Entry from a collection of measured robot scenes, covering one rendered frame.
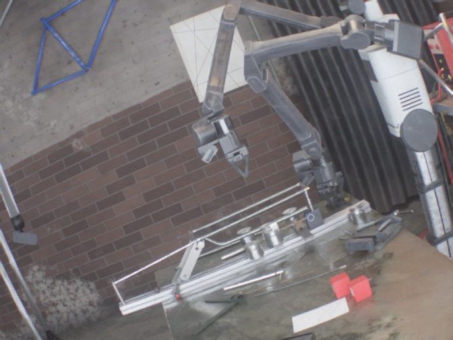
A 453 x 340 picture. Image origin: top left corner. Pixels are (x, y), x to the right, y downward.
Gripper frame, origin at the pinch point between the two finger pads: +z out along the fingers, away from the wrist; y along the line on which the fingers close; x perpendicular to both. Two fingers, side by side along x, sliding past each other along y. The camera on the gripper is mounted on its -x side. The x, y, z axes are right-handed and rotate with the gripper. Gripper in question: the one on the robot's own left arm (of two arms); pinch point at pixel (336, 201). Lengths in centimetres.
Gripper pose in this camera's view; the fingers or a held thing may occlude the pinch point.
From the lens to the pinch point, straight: 271.1
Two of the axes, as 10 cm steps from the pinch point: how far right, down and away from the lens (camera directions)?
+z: 3.7, 9.1, 2.0
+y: -5.0, 3.7, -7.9
